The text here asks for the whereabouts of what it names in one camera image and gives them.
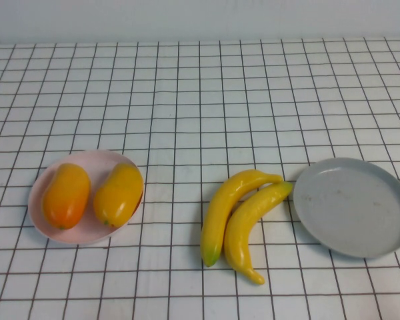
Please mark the orange plastic mango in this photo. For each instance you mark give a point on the orange plastic mango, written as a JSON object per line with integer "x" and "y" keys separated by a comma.
{"x": 66, "y": 196}

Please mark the grey round plate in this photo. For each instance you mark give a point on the grey round plate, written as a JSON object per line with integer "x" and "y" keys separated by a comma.
{"x": 350, "y": 206}

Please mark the yellow plastic mango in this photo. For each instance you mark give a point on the yellow plastic mango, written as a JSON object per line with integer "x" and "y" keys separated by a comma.
{"x": 116, "y": 196}

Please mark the yellow plastic banana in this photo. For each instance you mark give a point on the yellow plastic banana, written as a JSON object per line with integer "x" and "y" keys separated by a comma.
{"x": 216, "y": 213}
{"x": 243, "y": 226}

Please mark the pink round plate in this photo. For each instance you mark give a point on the pink round plate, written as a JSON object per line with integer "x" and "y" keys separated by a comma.
{"x": 86, "y": 235}

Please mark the white black-grid tablecloth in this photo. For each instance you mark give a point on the white black-grid tablecloth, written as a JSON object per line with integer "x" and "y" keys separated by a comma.
{"x": 220, "y": 100}

